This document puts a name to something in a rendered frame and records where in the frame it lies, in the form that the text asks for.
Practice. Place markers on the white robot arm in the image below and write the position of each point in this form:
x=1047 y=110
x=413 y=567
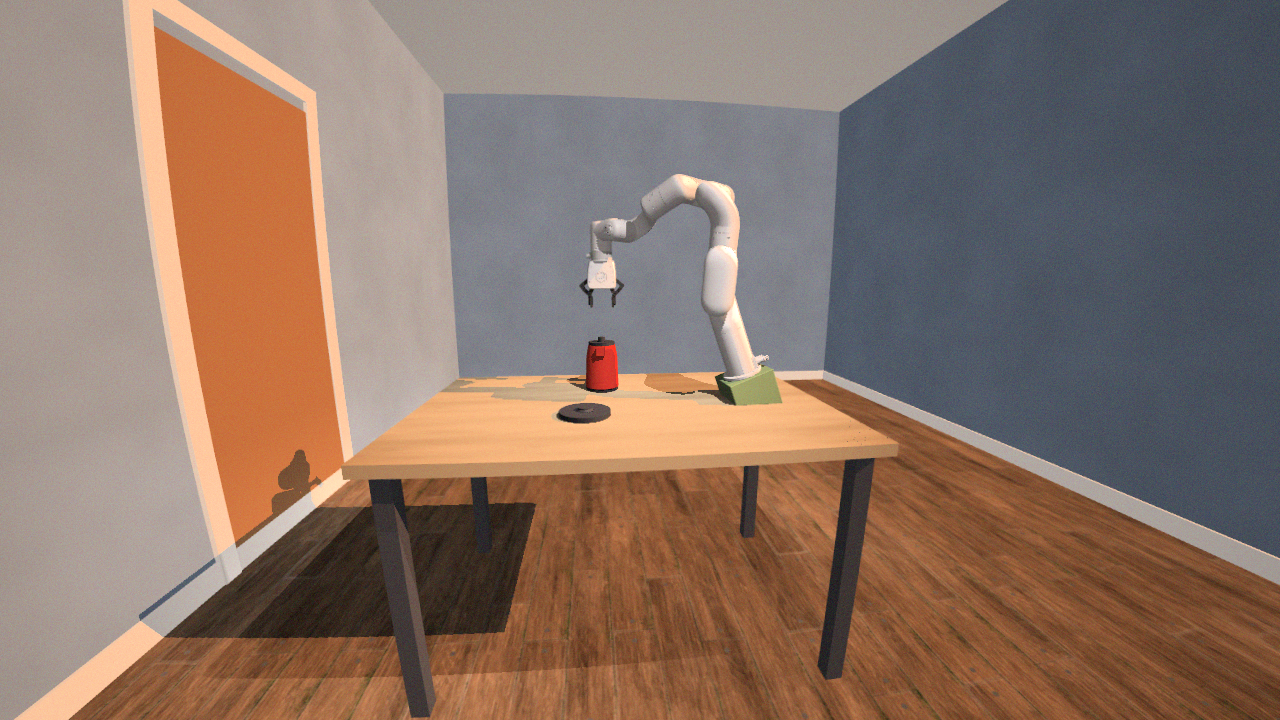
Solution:
x=720 y=266

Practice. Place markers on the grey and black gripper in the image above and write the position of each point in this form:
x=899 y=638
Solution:
x=600 y=276

